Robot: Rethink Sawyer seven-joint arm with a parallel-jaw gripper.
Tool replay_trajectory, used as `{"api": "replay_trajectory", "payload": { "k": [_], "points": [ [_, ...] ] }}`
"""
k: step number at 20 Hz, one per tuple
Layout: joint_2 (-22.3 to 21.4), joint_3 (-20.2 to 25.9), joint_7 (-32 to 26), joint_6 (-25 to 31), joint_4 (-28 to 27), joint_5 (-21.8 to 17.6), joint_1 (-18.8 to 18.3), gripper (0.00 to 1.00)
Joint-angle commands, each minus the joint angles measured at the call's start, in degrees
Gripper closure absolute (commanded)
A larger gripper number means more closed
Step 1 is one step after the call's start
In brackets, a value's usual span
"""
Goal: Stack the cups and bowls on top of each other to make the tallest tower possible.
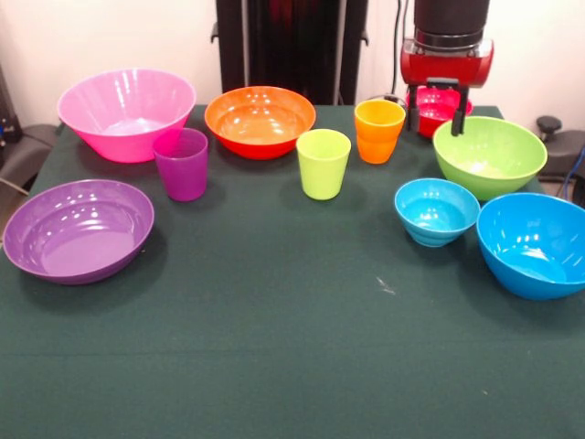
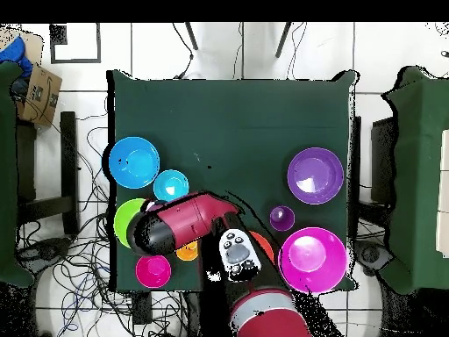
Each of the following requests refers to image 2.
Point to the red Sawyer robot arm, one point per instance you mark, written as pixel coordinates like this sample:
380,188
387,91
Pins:
189,221

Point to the black floor box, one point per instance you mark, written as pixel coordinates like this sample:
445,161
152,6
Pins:
142,309

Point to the dark grey stand base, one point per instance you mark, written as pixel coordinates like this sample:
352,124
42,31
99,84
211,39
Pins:
45,251
372,254

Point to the large blue bowl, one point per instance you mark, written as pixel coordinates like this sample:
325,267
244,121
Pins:
134,162

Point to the black square frame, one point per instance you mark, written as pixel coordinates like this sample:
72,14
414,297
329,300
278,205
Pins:
58,35

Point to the purple bowl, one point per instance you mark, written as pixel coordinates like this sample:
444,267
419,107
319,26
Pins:
315,175

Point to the large pink bowl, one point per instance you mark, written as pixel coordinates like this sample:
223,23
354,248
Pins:
312,259

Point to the orange bowl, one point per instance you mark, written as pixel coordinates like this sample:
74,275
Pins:
266,244

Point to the blue cloth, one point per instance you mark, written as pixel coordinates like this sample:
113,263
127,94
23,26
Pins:
15,52

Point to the green bowl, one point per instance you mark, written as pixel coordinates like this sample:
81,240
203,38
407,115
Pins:
124,219

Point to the black tripod leg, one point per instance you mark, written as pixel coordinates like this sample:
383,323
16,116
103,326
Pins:
191,35
282,38

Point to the small red bowl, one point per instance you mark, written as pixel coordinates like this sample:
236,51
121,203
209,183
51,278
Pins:
153,271

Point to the orange cup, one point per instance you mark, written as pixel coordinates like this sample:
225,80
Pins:
187,253

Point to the black bench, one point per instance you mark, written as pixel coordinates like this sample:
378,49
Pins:
68,158

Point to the green cloth covered table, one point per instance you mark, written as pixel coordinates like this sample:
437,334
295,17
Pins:
7,175
417,175

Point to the dark green tablecloth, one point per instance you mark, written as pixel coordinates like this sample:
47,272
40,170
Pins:
228,123

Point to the cardboard box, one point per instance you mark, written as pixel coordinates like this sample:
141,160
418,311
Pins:
42,94

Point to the small blue bowl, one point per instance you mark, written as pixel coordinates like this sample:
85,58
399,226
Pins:
170,184

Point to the black stand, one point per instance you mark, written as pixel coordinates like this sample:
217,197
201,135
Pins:
382,158

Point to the purple cup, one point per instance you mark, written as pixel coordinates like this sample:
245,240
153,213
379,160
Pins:
282,218

